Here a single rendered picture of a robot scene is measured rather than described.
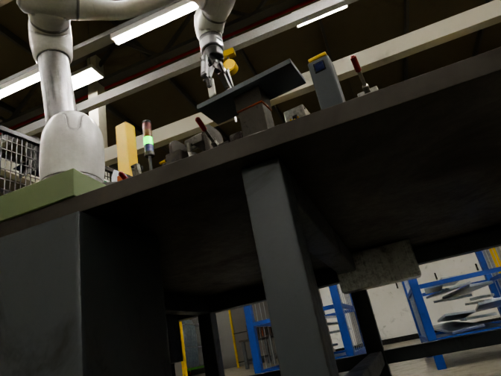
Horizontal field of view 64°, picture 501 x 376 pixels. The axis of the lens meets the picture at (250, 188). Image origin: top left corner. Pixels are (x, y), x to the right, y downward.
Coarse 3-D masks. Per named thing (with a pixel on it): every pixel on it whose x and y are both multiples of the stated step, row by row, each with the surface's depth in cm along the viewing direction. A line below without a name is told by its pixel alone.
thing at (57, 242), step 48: (0, 240) 87; (48, 240) 82; (96, 240) 84; (144, 240) 101; (0, 288) 83; (48, 288) 78; (96, 288) 80; (144, 288) 95; (0, 336) 79; (48, 336) 75; (96, 336) 76; (144, 336) 90
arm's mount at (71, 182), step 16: (64, 176) 87; (80, 176) 88; (16, 192) 90; (32, 192) 89; (48, 192) 87; (64, 192) 85; (80, 192) 86; (0, 208) 91; (16, 208) 89; (32, 208) 87
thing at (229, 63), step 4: (232, 48) 420; (224, 52) 422; (228, 52) 420; (232, 52) 418; (224, 56) 421; (228, 56) 422; (232, 56) 423; (224, 60) 427; (228, 60) 415; (232, 60) 413; (224, 64) 415; (228, 64) 413; (232, 64) 412; (236, 64) 417; (228, 68) 412; (232, 68) 411; (236, 68) 415; (232, 72) 415; (236, 120) 394
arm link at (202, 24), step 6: (198, 12) 153; (198, 18) 152; (204, 18) 149; (198, 24) 152; (204, 24) 151; (210, 24) 150; (216, 24) 150; (222, 24) 152; (198, 30) 153; (204, 30) 152; (210, 30) 152; (216, 30) 153; (222, 30) 155; (198, 36) 154
